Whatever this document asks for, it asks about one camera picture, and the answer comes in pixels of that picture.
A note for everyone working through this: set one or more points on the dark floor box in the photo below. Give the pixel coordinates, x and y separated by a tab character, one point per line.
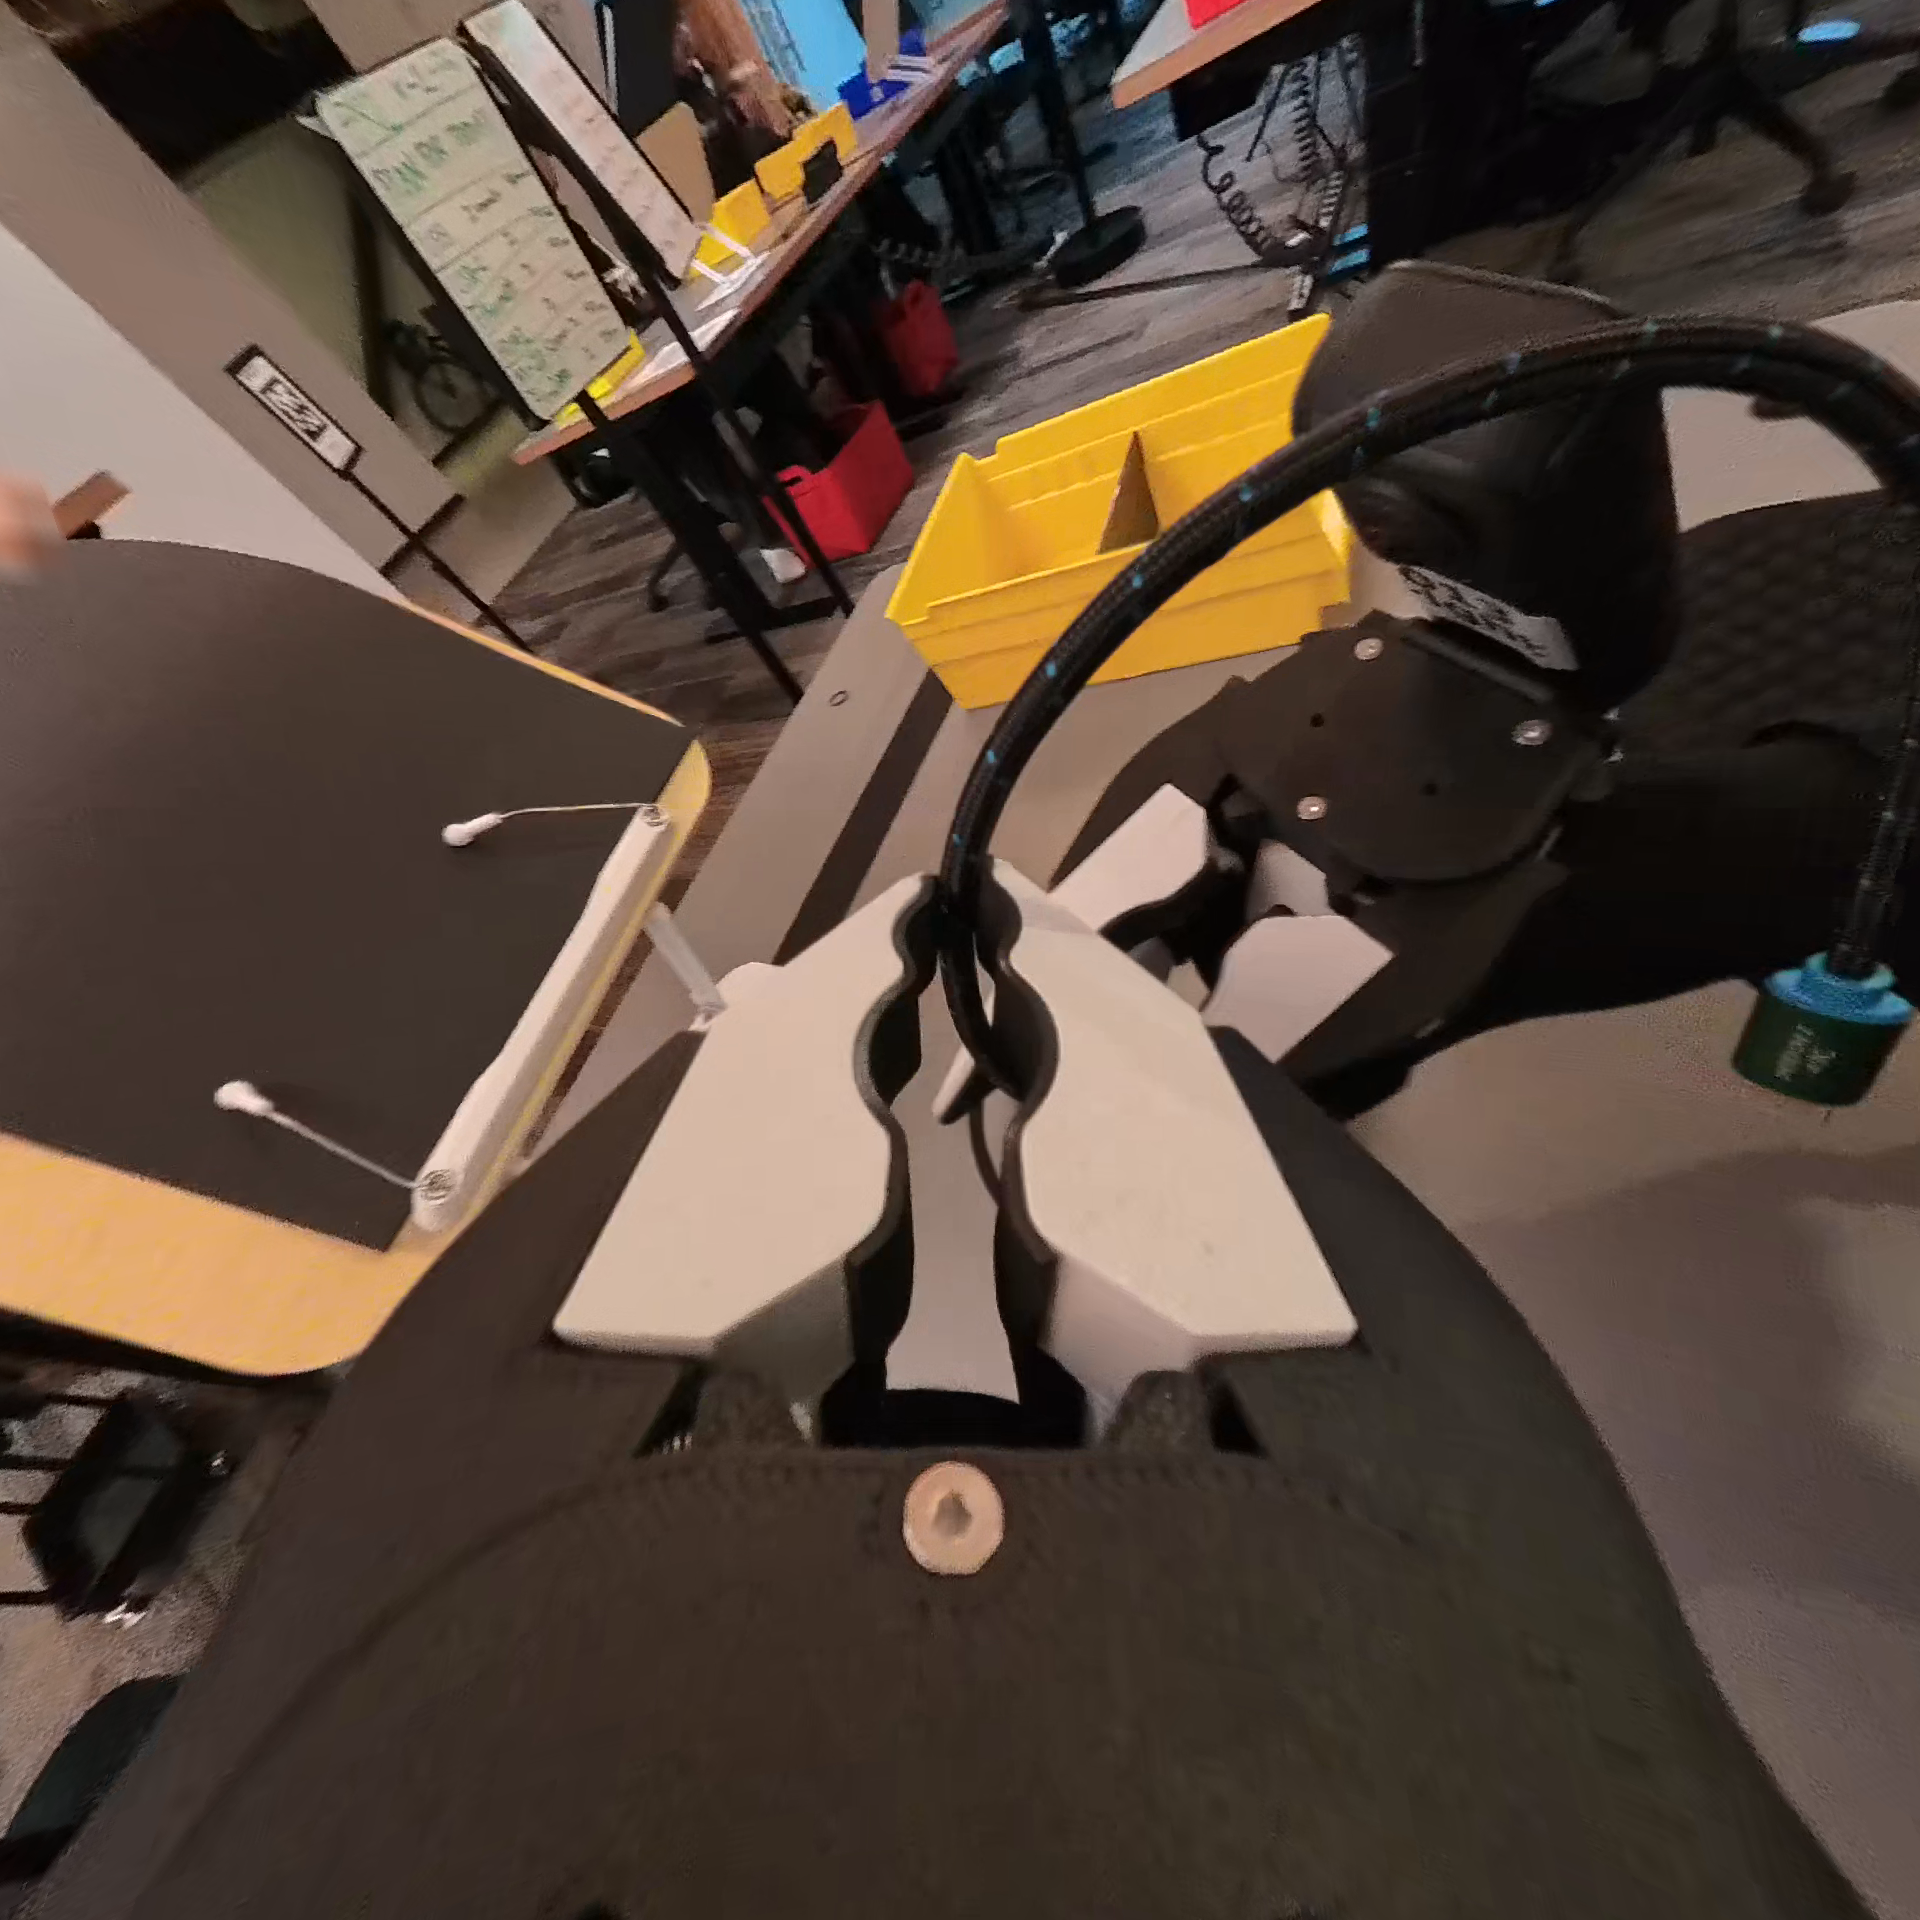
120	1500

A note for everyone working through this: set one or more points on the black round floor base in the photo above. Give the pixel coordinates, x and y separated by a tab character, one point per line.
1098	249

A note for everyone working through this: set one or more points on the red plastic bin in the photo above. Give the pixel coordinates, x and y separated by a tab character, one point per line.
839	480

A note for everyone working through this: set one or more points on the white tethered plug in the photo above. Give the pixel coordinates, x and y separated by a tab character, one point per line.
472	830
240	1097

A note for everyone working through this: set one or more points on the yellow plastic bin with divider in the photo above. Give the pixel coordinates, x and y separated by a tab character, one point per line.
1020	540

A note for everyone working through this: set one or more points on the small yellow bin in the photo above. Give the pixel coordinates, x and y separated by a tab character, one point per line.
802	149

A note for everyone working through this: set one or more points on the plain whiteboard on easel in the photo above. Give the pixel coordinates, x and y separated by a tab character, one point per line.
585	121

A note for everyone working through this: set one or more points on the black board with wooden rim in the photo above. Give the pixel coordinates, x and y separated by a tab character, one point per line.
224	824

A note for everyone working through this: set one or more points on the whiteboard with green writing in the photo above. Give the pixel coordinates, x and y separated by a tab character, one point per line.
449	224

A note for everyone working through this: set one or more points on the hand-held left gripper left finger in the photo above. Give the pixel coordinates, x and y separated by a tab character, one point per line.
734	1172

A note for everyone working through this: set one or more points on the black and white wall sign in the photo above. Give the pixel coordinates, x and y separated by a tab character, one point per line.
291	407

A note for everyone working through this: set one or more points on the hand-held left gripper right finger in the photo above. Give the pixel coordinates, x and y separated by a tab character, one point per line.
1183	1199

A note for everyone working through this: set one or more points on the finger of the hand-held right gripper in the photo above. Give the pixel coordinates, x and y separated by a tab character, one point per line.
1147	856
1298	975

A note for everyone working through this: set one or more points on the long wooden table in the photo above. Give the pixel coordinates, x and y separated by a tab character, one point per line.
780	255

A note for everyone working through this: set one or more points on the red bag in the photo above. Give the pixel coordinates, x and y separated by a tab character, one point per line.
919	339

